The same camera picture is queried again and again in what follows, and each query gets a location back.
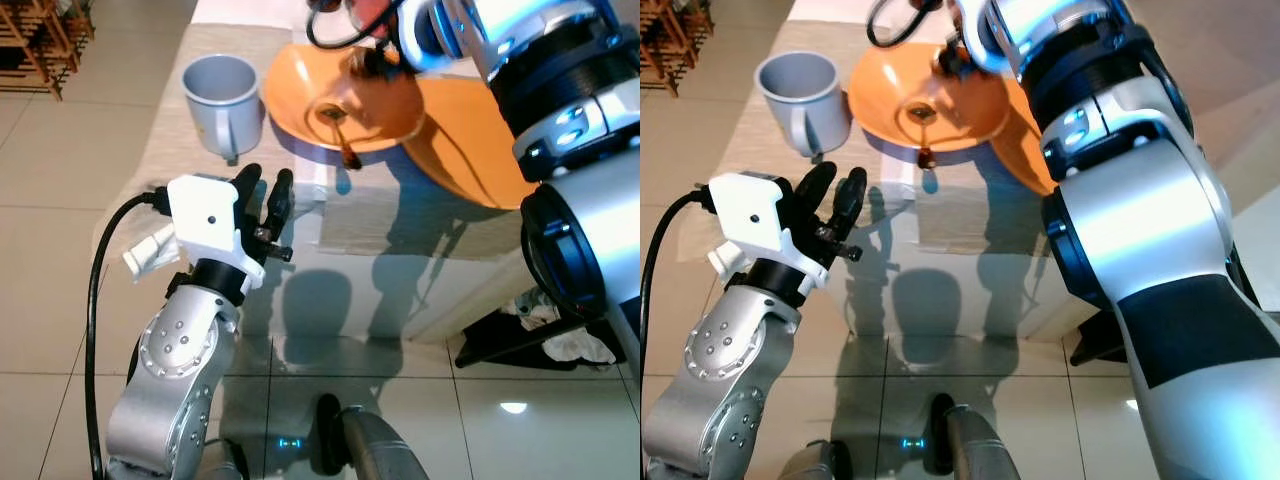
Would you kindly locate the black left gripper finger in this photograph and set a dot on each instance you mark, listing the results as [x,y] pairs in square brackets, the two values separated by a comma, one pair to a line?
[280,198]
[815,195]
[248,195]
[853,198]

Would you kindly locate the orange bowl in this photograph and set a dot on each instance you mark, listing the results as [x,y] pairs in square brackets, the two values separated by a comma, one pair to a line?
[300,95]
[885,95]

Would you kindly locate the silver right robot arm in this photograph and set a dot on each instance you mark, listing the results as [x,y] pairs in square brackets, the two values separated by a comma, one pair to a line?
[590,220]
[1130,220]

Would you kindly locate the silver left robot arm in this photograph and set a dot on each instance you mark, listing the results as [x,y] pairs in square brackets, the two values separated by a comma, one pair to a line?
[715,350]
[170,350]

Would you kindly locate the brown spoon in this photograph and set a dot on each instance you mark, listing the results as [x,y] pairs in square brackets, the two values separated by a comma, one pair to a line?
[922,125]
[337,125]

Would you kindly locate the beige table runner cloth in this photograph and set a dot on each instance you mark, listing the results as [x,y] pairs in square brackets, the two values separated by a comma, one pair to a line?
[745,140]
[170,150]

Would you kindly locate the grey mug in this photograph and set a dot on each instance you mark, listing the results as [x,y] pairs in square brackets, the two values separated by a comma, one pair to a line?
[803,100]
[222,100]

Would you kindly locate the orange plate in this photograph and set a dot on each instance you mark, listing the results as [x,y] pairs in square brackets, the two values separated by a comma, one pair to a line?
[1025,150]
[475,150]

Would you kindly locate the robot left leg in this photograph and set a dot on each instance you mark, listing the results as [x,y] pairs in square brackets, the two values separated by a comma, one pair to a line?
[815,462]
[225,462]

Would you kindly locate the robot leg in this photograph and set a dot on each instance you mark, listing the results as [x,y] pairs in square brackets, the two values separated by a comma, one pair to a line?
[815,462]
[975,445]
[225,462]
[365,445]

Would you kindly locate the robot right leg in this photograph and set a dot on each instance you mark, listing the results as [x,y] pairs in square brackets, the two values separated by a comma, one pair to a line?
[975,445]
[365,445]

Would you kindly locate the white crumpled cloth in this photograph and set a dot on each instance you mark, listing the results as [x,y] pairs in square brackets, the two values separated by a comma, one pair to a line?
[570,340]

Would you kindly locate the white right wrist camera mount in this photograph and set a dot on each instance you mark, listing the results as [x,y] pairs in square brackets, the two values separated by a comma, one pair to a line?
[430,35]
[985,35]

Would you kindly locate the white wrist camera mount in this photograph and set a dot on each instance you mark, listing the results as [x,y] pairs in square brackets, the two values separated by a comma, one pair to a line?
[430,35]
[205,215]
[750,215]
[985,35]

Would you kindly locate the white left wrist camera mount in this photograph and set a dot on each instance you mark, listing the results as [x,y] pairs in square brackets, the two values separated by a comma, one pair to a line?
[205,215]
[750,215]

